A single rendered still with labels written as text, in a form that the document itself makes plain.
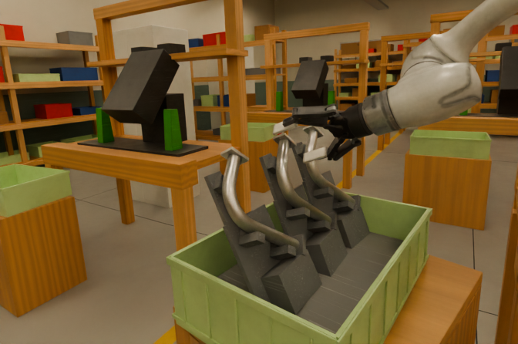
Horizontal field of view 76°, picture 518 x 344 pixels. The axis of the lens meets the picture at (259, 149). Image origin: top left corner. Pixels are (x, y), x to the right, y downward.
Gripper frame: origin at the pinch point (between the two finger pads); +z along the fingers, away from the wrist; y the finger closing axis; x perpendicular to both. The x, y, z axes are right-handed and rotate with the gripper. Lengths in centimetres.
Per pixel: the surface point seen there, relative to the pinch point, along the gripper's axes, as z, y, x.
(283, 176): 2.0, -0.1, 9.2
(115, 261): 215, -71, -11
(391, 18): 117, -568, -912
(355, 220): -0.1, -35.2, 6.0
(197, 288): 15.7, 6.6, 36.8
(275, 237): 4.0, -2.5, 23.8
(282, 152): 2.2, 1.2, 2.7
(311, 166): 2.9, -13.7, -2.2
